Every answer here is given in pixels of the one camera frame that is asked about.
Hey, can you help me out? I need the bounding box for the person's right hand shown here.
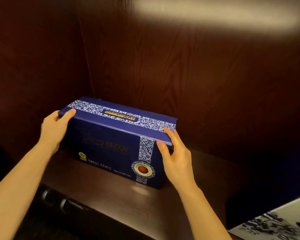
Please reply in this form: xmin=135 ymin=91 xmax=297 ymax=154
xmin=156 ymin=127 xmax=198 ymax=193

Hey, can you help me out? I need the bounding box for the person's left hand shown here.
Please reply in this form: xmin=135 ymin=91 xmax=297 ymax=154
xmin=39 ymin=108 xmax=77 ymax=156

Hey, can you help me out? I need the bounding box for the white tea gift box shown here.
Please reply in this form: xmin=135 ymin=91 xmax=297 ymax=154
xmin=226 ymin=172 xmax=300 ymax=240

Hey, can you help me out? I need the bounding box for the blue patterned box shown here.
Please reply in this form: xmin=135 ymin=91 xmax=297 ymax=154
xmin=58 ymin=96 xmax=178 ymax=190

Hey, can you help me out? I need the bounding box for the person's left forearm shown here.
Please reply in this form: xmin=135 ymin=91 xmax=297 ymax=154
xmin=0 ymin=142 xmax=54 ymax=240

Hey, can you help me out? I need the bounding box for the dark wooden cabinet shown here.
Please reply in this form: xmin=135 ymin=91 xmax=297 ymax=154
xmin=0 ymin=0 xmax=300 ymax=240

